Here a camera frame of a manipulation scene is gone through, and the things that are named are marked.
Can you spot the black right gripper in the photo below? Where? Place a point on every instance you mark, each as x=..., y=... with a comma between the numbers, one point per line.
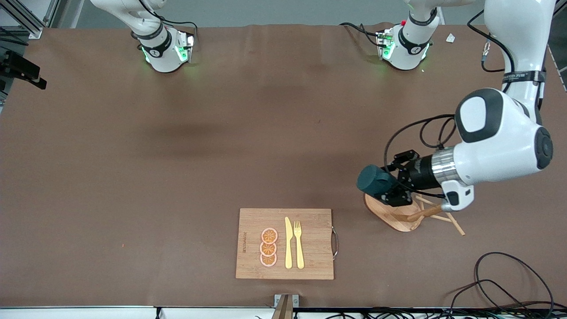
x=18, y=66

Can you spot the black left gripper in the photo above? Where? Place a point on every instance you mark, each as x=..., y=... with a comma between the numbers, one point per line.
x=422, y=174

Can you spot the dark green cup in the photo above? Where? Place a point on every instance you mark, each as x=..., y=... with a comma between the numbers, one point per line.
x=374, y=179

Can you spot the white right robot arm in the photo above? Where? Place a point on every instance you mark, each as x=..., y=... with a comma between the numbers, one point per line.
x=161, y=51

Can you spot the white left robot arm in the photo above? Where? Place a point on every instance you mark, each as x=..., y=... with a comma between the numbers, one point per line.
x=500, y=146

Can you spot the wooden mug tree stand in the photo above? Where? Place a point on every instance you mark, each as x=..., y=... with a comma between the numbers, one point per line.
x=394, y=215

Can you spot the bamboo cutting board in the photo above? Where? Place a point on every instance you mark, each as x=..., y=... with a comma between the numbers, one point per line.
x=310, y=248

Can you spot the yellow plastic fork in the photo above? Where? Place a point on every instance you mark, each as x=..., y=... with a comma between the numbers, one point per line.
x=299, y=248

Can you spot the yellow plastic knife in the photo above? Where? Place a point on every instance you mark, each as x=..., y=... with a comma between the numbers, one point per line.
x=288, y=243

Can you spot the orange slice toy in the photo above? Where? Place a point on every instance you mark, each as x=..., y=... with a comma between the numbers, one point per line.
x=269, y=235

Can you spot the small white paper scrap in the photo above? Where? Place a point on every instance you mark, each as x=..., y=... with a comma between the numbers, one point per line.
x=450, y=38

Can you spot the brown table mat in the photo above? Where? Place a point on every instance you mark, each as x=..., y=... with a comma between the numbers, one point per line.
x=177, y=177

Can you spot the aluminium frame profile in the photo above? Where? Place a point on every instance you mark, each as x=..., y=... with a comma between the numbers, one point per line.
x=26, y=22

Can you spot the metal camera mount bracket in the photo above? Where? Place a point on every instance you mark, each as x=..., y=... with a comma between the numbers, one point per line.
x=285, y=305

